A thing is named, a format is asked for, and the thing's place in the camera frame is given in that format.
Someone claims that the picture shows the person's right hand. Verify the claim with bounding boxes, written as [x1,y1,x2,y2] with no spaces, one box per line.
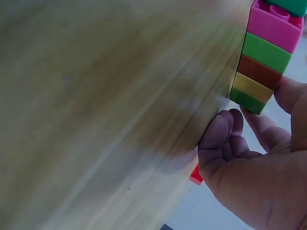
[198,76,307,230]

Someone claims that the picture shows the dark green toy brick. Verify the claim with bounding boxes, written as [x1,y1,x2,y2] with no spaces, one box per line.
[229,87,267,115]

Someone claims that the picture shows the yellow toy brick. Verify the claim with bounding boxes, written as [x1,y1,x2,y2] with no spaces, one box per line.
[232,71,275,104]

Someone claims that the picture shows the brown toy brick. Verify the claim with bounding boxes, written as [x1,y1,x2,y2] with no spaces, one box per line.
[236,54,283,91]

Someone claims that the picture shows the red toy brick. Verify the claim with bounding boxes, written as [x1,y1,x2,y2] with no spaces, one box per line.
[189,164,204,186]

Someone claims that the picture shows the light green toy brick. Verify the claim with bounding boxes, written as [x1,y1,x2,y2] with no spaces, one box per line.
[241,32,294,72]

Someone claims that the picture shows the pink toy brick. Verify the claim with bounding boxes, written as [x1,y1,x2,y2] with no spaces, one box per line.
[247,0,304,54]

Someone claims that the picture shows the teal toy brick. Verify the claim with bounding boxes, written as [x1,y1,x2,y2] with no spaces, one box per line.
[263,0,307,19]

